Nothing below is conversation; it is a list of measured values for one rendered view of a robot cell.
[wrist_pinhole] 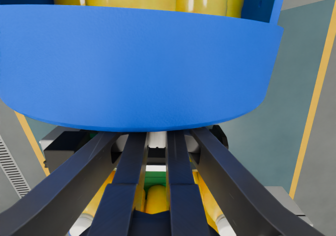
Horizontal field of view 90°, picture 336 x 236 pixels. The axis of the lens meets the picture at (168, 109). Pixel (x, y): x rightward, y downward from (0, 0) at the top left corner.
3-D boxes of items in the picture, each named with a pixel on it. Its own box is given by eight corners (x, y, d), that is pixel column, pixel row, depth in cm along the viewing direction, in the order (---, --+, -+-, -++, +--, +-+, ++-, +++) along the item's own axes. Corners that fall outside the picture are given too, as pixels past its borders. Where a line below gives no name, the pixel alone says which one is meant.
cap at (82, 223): (95, 218, 34) (91, 227, 32) (92, 230, 35) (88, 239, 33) (75, 214, 33) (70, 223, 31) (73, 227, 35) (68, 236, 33)
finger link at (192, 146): (166, 136, 12) (207, 137, 12) (165, 109, 17) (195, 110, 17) (165, 153, 13) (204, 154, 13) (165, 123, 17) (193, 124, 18)
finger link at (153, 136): (157, 148, 15) (148, 148, 15) (158, 115, 21) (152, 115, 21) (157, 117, 13) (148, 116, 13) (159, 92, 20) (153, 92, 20)
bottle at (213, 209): (192, 171, 53) (205, 233, 36) (196, 153, 51) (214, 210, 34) (213, 173, 54) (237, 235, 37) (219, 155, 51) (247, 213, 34)
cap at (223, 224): (214, 228, 36) (216, 237, 34) (219, 215, 34) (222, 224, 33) (231, 229, 36) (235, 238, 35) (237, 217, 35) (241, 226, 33)
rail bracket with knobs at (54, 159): (98, 128, 47) (82, 151, 37) (101, 150, 50) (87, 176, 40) (62, 128, 47) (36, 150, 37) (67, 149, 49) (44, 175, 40)
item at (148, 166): (171, 128, 44) (173, 160, 33) (170, 136, 45) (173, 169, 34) (133, 128, 44) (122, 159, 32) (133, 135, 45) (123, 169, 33)
